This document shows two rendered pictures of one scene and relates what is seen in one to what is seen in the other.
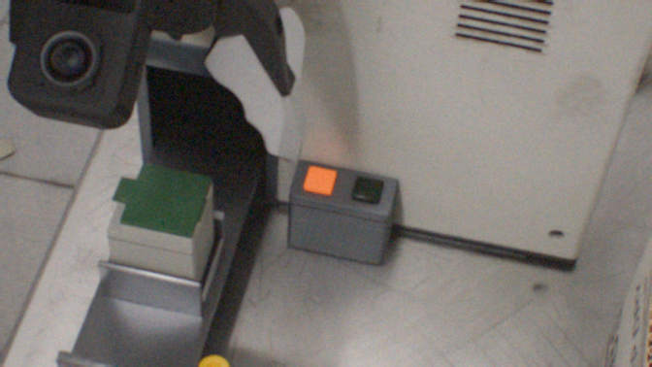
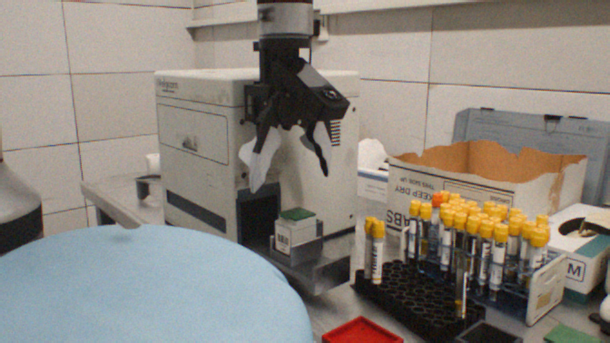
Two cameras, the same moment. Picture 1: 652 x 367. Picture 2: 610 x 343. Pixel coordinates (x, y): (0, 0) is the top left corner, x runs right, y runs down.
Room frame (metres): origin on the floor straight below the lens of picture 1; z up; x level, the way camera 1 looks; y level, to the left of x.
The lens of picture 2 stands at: (-0.02, 0.56, 1.21)
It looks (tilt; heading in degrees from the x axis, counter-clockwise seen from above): 14 degrees down; 311
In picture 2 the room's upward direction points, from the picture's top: straight up
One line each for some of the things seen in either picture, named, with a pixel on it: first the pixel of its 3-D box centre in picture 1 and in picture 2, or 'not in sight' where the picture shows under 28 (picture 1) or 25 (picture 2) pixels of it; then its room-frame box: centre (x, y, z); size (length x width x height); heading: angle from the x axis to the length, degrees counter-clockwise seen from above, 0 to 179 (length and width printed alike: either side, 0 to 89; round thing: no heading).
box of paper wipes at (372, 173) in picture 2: not in sight; (367, 164); (0.59, -0.39, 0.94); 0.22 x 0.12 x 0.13; 175
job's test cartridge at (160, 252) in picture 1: (163, 237); (295, 236); (0.40, 0.09, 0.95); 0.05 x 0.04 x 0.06; 81
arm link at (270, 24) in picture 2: not in sight; (283, 23); (0.42, 0.09, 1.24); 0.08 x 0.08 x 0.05
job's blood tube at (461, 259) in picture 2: not in sight; (459, 293); (0.16, 0.06, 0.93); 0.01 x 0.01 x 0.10; 69
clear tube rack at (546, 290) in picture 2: not in sight; (477, 262); (0.19, -0.07, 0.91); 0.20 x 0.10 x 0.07; 171
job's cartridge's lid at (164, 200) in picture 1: (160, 199); (295, 214); (0.40, 0.09, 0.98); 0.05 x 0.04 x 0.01; 81
